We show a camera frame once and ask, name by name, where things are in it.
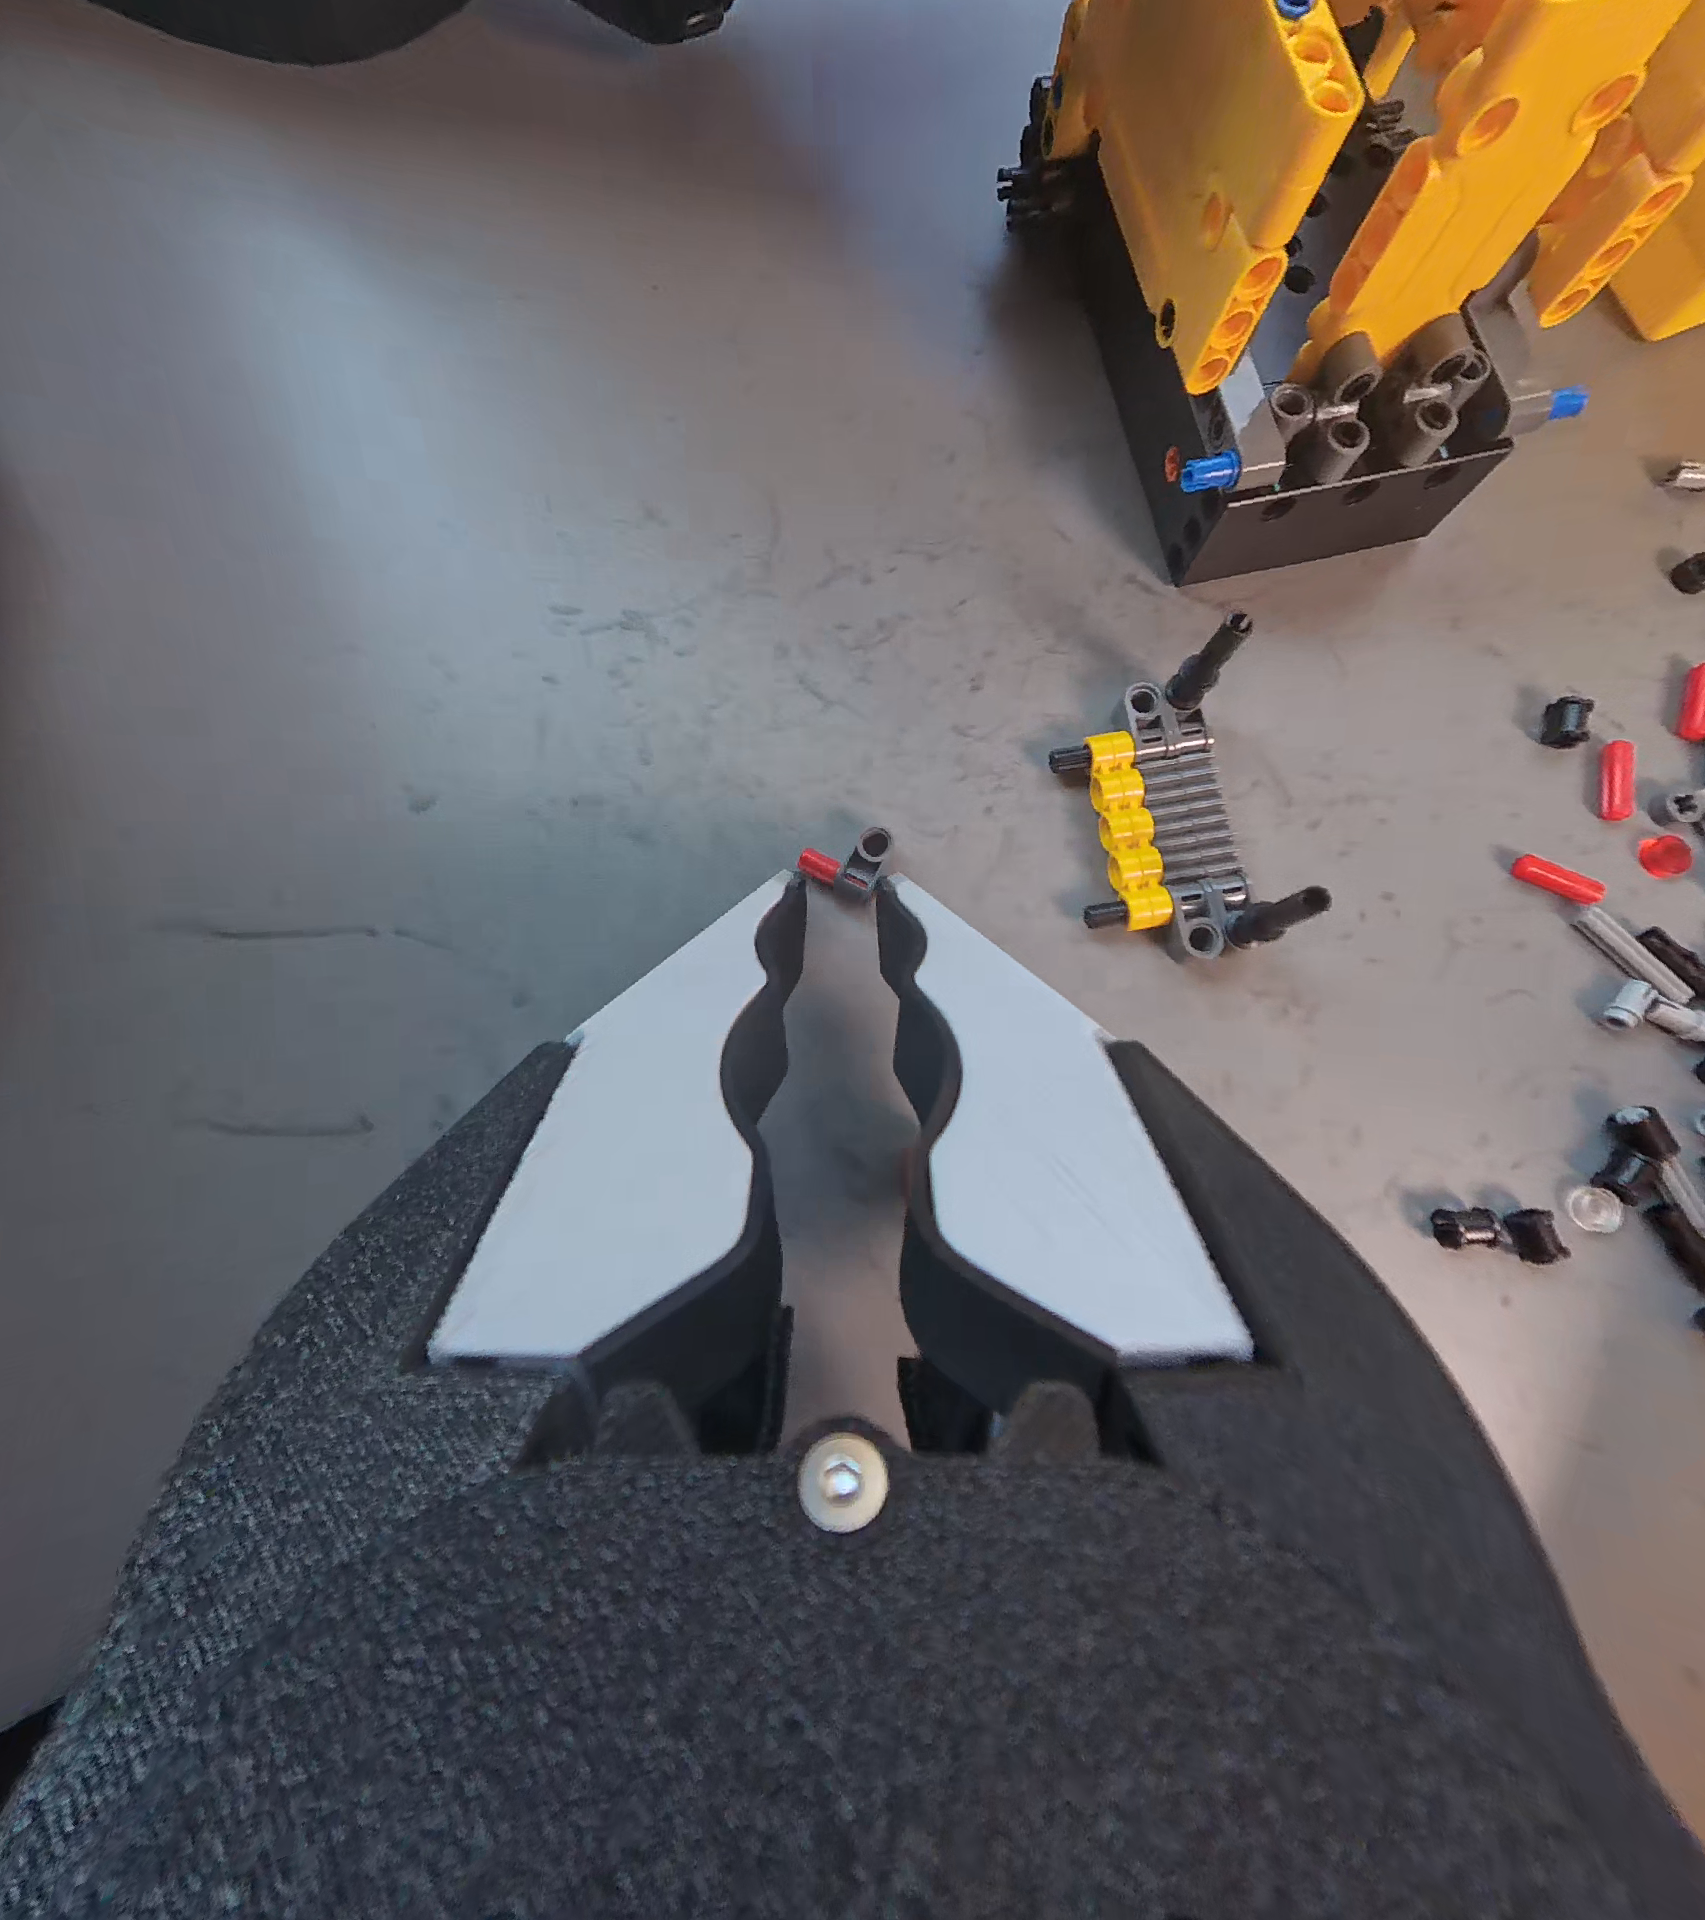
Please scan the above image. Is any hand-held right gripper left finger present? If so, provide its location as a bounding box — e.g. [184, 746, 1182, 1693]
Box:
[429, 875, 811, 1405]

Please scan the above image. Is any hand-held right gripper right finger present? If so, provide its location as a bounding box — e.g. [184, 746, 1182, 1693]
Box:
[874, 875, 1255, 1405]

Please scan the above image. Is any black lego elbow connector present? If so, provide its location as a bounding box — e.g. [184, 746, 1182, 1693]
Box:
[1564, 1102, 1689, 1240]

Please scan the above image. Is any grey grille yellow lego subassembly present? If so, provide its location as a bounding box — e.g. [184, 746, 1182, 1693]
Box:
[1050, 603, 1333, 959]

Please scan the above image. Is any yellow black lego robot build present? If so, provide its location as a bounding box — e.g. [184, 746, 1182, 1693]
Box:
[1002, 0, 1705, 586]

